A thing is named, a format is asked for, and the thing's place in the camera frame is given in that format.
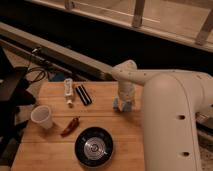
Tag blue-grey gripper finger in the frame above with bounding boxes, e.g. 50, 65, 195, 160
122, 102, 132, 112
113, 97, 121, 111

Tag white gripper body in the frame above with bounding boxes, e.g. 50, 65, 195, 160
118, 81, 135, 102

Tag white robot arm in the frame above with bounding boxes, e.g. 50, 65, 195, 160
111, 60, 213, 171

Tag black rectangular bar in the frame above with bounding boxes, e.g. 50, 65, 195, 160
75, 85, 92, 106

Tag red chili pepper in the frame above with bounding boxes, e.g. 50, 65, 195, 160
61, 117, 79, 137

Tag black bowl with metal lid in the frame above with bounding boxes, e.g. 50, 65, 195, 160
74, 127, 114, 168

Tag white tube bottle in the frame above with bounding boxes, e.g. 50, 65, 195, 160
64, 78, 73, 106

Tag blue object behind table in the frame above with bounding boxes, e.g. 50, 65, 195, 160
52, 73, 65, 82

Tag white plastic cup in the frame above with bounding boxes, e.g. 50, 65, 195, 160
31, 105, 53, 129

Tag black stand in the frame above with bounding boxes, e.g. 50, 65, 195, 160
0, 46, 36, 168

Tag metal rail beam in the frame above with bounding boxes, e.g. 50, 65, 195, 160
0, 22, 112, 80

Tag black cables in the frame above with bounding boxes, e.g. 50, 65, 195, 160
25, 49, 56, 84

